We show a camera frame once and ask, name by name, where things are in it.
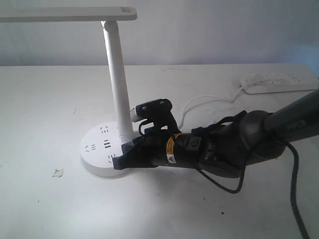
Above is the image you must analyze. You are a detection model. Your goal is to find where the torn paper scrap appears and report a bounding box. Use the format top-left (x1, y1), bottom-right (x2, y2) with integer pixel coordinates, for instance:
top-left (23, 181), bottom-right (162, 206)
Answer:
top-left (52, 169), bottom-right (64, 178)

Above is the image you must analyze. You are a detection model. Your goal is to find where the white power cable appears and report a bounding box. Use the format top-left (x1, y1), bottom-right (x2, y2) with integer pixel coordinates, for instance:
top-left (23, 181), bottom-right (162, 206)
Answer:
top-left (178, 84), bottom-right (246, 130)

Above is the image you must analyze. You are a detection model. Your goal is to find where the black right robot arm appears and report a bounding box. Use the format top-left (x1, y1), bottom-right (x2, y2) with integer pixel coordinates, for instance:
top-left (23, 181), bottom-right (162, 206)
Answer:
top-left (113, 91), bottom-right (319, 178)

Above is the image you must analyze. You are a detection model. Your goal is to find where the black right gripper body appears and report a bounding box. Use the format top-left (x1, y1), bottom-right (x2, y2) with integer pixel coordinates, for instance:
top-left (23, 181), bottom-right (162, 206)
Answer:
top-left (141, 131), bottom-right (207, 169)

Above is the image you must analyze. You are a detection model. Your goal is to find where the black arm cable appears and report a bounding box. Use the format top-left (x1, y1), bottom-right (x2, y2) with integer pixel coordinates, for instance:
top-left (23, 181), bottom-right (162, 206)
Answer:
top-left (138, 111), bottom-right (311, 239)

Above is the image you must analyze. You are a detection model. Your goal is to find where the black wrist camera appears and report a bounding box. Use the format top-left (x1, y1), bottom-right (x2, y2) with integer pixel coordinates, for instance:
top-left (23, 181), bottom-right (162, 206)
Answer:
top-left (130, 99), bottom-right (180, 133)

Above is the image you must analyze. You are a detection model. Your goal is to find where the white power strip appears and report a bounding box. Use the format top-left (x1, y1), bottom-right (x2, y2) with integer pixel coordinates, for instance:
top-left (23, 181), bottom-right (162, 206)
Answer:
top-left (240, 72), bottom-right (319, 95)

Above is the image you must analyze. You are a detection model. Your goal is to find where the white desk lamp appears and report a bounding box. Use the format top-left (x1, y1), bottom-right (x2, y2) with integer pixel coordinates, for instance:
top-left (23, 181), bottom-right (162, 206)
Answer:
top-left (0, 6), bottom-right (137, 178)

